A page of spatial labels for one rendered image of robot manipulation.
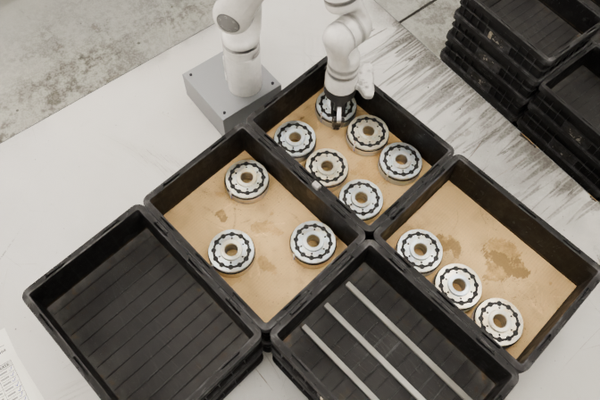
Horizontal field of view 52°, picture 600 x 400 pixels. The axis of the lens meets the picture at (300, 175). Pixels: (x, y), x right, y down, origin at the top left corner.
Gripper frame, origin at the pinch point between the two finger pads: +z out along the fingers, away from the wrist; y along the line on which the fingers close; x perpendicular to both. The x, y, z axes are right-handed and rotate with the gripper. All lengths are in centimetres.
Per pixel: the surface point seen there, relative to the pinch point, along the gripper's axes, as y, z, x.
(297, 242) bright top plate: 34.1, -1.0, -9.0
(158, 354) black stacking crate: 59, 2, -37
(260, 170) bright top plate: 16.2, -0.6, -18.1
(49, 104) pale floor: -58, 85, -112
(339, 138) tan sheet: 5.0, 2.3, 1.0
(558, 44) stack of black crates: -57, 37, 81
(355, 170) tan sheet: 13.8, 2.3, 4.8
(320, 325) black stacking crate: 52, 2, -4
